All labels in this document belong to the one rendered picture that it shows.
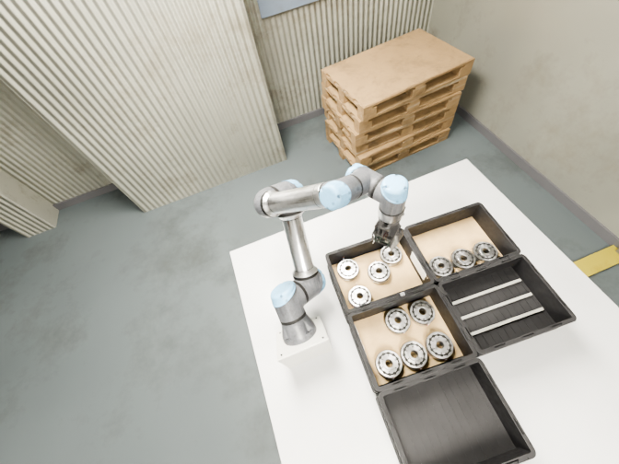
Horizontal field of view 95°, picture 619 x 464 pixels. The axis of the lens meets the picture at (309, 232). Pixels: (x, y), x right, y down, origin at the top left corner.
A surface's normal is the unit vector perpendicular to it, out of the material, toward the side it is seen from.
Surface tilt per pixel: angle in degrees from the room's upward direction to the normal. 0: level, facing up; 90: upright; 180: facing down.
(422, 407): 0
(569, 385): 0
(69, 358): 0
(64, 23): 90
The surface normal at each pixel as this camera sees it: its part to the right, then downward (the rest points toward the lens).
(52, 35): 0.35, 0.77
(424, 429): -0.14, -0.52
